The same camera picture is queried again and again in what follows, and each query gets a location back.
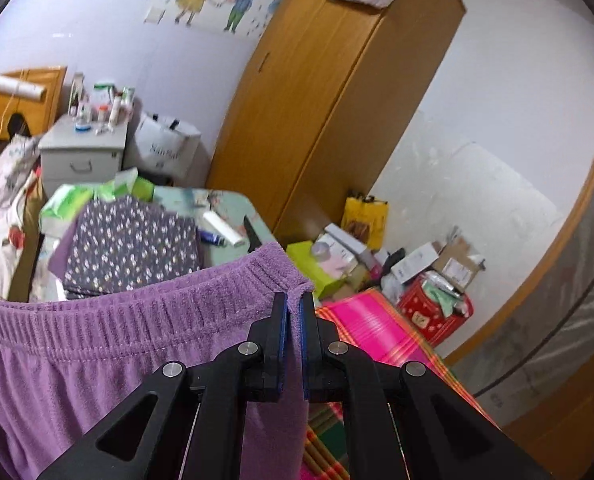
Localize white shopping bag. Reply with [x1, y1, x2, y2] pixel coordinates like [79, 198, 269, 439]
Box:
[124, 110, 201, 181]

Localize red box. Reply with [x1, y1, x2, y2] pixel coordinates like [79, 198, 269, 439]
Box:
[397, 275, 475, 346]

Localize folded plain purple cloth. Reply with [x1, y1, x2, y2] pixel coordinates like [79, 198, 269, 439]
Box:
[50, 220, 84, 281]

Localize white box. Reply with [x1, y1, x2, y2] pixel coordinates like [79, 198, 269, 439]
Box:
[324, 223, 378, 266]

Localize green box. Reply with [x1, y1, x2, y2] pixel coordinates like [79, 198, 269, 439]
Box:
[286, 241, 348, 301]

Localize floral bed quilt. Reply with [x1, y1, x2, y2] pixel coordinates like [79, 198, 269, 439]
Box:
[0, 135, 43, 301]

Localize yellow paper bag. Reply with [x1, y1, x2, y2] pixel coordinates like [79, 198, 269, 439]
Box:
[341, 191, 390, 251]

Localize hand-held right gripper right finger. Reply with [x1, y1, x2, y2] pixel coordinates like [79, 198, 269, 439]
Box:
[301, 294, 552, 480]

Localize folded floral purple cloth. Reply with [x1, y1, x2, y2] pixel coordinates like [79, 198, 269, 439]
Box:
[63, 196, 200, 301]

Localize white rolled paper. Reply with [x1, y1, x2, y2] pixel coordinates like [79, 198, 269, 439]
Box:
[0, 75, 48, 101]

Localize pink plaid blanket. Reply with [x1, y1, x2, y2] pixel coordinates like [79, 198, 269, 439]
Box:
[302, 287, 498, 480]

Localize wooden door frame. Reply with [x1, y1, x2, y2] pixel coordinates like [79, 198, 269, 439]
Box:
[444, 85, 594, 366]

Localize wooden door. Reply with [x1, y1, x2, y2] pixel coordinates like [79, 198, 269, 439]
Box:
[497, 345, 594, 480]

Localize purple fleece pants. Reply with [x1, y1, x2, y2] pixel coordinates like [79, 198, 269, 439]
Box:
[0, 241, 317, 480]

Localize wooden wardrobe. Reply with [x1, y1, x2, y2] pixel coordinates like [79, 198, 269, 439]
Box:
[204, 0, 466, 246]

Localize clear plastic door curtain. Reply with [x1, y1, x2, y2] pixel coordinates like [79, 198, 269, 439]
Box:
[457, 125, 594, 411]

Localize green tissue pack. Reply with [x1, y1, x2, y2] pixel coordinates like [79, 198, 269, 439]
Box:
[40, 167, 155, 236]

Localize white tube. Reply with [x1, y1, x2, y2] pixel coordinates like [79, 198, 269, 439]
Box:
[202, 210, 245, 247]

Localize grey nightstand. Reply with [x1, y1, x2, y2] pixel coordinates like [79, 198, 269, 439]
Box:
[38, 112, 129, 196]

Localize light green printed table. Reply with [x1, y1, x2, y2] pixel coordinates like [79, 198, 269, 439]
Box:
[30, 185, 278, 303]

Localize wooden bed headboard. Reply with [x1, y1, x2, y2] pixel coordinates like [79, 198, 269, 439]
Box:
[0, 66, 68, 138]

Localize group of toiletry bottles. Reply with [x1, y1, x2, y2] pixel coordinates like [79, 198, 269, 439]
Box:
[67, 72, 137, 133]

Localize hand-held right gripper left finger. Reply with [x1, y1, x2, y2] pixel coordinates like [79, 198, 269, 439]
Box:
[37, 292, 289, 480]

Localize cardboard box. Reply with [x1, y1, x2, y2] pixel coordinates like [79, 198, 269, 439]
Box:
[429, 237, 488, 291]

